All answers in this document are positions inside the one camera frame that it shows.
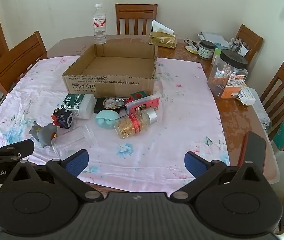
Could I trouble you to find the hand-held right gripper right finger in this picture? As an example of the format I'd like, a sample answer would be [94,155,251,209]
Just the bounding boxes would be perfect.
[170,151,268,203]

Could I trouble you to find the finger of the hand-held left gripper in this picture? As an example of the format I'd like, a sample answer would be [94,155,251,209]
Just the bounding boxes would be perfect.
[0,139,35,161]

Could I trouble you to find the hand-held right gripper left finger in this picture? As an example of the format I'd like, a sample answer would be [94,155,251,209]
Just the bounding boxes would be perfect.
[5,149,102,203]

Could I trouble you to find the clear plastic jar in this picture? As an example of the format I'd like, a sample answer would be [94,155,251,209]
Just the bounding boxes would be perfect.
[51,124,98,157]

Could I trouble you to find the grey toy figure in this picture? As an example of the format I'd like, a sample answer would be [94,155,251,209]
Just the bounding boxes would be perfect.
[29,121,58,147]

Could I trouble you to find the black fidget cube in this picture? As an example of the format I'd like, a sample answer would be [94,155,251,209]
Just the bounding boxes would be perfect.
[51,108,73,130]

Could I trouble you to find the white pill bottle green label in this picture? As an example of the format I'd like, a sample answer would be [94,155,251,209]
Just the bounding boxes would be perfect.
[61,94,96,120]

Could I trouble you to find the gold flake jar silver lid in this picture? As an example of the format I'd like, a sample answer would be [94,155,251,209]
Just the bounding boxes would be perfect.
[114,108,157,140]

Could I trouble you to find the pink card case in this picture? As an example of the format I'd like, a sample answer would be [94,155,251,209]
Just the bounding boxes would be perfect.
[126,93,161,116]

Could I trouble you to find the cardboard box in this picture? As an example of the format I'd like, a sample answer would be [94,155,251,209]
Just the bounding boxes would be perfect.
[62,43,159,99]

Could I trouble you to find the red and green toy block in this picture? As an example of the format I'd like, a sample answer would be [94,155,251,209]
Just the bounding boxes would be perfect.
[129,91,146,103]

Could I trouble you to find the pink floral cloth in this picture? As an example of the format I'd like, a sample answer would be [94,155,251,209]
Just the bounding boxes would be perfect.
[0,55,231,193]

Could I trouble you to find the teal round case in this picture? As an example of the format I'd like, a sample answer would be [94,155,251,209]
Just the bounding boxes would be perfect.
[96,109,120,132]

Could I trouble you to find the phone in red case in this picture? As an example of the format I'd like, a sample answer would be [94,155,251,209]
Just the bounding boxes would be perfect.
[238,131,267,178]

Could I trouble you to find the clear correction tape dispenser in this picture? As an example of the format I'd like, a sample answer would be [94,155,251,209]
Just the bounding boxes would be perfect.
[103,97,130,110]

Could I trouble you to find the wooden chair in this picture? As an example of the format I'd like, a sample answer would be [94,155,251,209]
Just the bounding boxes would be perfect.
[115,4,158,36]
[235,24,263,63]
[258,59,284,141]
[0,31,48,96]

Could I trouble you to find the stack of flat packets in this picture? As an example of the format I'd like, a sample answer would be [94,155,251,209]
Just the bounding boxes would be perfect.
[253,97,273,131]

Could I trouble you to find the small white box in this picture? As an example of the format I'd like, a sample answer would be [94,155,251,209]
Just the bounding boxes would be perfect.
[237,86,258,106]

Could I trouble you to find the large clear jar black lid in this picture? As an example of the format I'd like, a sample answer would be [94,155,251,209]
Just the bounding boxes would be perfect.
[207,49,248,99]

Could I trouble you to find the green lid bottle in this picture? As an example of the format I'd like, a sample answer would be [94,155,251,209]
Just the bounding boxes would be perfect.
[211,48,223,66]

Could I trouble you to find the small jar dark lid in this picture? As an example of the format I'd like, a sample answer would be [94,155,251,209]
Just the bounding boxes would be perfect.
[197,40,216,60]

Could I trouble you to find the bunch of pens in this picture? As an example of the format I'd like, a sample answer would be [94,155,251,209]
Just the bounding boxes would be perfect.
[184,38,201,51]

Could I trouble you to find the glass holder with stationery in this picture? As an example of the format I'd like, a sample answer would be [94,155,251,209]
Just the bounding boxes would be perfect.
[228,37,249,57]

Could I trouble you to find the stack of white papers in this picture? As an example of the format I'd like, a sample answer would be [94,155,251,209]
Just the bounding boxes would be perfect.
[197,31,231,49]

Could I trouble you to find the gold tissue pack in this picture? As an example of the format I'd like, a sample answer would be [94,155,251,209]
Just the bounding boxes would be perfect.
[149,19,177,49]

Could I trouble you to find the clear water bottle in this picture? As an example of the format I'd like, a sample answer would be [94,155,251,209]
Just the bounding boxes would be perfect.
[93,4,107,45]

